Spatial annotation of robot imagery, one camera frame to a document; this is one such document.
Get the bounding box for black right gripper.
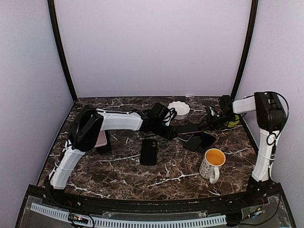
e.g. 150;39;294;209
197;112;235;131

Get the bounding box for pink phone dark screen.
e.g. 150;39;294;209
176;124;201;142

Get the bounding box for pink phone case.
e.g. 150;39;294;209
95;131;107;148

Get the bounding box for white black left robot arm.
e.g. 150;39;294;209
45;103;178;207

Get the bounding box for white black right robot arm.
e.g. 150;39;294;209
199;91;289;186

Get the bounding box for black phone in stack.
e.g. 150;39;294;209
183;136;201;152

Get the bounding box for green bowl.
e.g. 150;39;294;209
224;115;239;129

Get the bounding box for white scalloped bowl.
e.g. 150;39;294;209
167;101;190;120

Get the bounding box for white mug orange inside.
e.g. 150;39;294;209
199;148;226;184

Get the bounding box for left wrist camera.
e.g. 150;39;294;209
143;102;177;126

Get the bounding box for black front rail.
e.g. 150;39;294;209
23;185;283;216

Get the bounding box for white slotted cable duct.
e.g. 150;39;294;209
29;203;227;228

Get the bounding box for black right frame post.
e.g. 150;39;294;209
230;0;258;100

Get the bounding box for black frame post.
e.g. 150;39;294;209
47;0;78;103
230;0;258;100

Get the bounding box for black left frame post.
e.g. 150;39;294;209
47;0;78;103

